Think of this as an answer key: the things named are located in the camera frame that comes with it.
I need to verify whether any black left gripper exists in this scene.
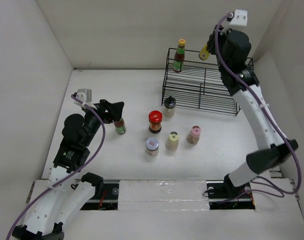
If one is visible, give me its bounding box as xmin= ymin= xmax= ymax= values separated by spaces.
xmin=83 ymin=99 xmax=124 ymax=146

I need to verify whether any small yellow oil bottle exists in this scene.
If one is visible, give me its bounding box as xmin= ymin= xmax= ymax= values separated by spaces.
xmin=199 ymin=44 xmax=211 ymax=61

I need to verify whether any green label sauce bottle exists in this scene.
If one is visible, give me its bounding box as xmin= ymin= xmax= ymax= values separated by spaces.
xmin=113 ymin=118 xmax=126 ymax=135

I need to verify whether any yellow cap chili sauce bottle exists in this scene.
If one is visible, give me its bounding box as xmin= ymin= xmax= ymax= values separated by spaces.
xmin=173 ymin=39 xmax=186 ymax=73

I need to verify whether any red lid chili jar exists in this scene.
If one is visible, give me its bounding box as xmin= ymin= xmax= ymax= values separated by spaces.
xmin=148 ymin=110 xmax=163 ymax=134

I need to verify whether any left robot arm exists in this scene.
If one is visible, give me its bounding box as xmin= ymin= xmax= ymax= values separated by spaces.
xmin=6 ymin=99 xmax=124 ymax=240

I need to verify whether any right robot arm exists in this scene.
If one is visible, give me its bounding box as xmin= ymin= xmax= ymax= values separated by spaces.
xmin=206 ymin=25 xmax=299 ymax=197

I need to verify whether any white lid jar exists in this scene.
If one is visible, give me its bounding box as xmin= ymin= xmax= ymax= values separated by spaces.
xmin=146 ymin=137 xmax=159 ymax=156

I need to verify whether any black cap spice shaker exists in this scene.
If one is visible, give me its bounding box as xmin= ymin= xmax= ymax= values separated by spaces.
xmin=163 ymin=96 xmax=176 ymax=118

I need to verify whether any yellow lid spice shaker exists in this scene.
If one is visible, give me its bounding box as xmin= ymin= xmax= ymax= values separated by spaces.
xmin=166 ymin=131 xmax=179 ymax=151

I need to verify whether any pink lid spice shaker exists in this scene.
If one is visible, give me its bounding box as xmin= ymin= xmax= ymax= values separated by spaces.
xmin=186 ymin=125 xmax=201 ymax=145

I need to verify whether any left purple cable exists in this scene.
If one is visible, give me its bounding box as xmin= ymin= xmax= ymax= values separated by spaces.
xmin=5 ymin=94 xmax=107 ymax=240

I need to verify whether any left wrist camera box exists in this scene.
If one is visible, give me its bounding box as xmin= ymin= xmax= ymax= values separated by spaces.
xmin=73 ymin=88 xmax=92 ymax=107

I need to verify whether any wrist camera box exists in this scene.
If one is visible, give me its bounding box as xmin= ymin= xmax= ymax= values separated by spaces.
xmin=228 ymin=9 xmax=248 ymax=28
xmin=73 ymin=88 xmax=92 ymax=107

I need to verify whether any black wire rack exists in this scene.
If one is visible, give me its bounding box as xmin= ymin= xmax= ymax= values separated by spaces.
xmin=161 ymin=47 xmax=241 ymax=116

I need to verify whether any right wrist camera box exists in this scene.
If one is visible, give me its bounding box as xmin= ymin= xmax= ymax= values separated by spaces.
xmin=228 ymin=9 xmax=248 ymax=28

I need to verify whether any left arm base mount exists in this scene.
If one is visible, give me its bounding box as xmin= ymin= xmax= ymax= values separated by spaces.
xmin=81 ymin=180 xmax=119 ymax=211

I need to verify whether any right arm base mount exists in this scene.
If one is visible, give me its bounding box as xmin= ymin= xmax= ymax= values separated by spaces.
xmin=203 ymin=180 xmax=256 ymax=210

